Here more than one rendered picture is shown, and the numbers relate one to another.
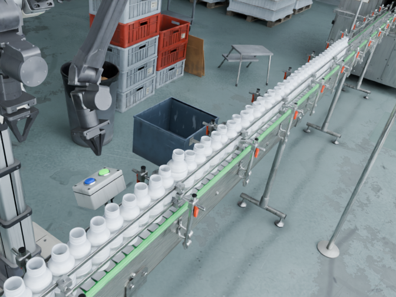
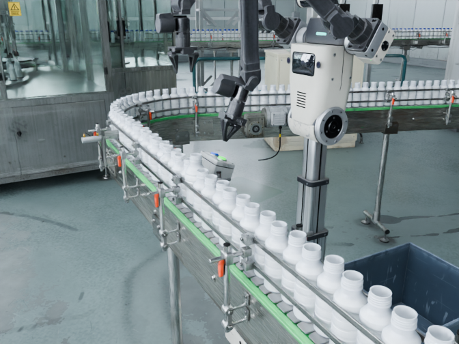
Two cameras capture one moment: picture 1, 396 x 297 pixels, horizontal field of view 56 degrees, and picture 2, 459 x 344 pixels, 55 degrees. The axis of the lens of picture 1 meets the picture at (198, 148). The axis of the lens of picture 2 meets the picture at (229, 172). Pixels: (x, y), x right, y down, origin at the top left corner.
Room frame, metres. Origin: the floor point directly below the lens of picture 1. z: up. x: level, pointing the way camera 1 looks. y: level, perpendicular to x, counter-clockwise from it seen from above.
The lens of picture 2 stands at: (1.78, -0.97, 1.61)
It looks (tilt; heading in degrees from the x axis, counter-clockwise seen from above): 20 degrees down; 124
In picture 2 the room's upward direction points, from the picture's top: straight up
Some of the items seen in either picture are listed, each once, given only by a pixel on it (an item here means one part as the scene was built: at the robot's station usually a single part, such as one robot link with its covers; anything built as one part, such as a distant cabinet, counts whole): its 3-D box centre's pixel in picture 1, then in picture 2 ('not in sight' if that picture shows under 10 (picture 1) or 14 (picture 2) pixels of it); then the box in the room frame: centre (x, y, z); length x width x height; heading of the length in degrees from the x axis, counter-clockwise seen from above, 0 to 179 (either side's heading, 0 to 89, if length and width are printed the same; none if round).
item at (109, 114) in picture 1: (91, 105); not in sight; (2.71, 0.94, 0.32); 0.45 x 0.45 x 0.64
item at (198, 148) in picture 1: (195, 165); (211, 202); (1.07, 0.00, 1.08); 0.06 x 0.06 x 0.17
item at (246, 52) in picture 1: (245, 61); not in sight; (4.70, -0.42, 0.21); 0.61 x 0.47 x 0.41; 25
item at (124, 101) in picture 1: (124, 88); not in sight; (3.56, 0.87, 0.11); 0.61 x 0.41 x 0.22; 158
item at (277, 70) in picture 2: not in sight; (310, 98); (-0.49, 4.29, 0.59); 1.10 x 0.62 x 1.18; 44
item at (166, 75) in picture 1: (157, 68); not in sight; (4.22, 0.64, 0.11); 0.61 x 0.41 x 0.22; 155
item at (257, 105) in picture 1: (253, 119); (309, 282); (1.48, -0.22, 1.08); 0.06 x 0.06 x 0.17
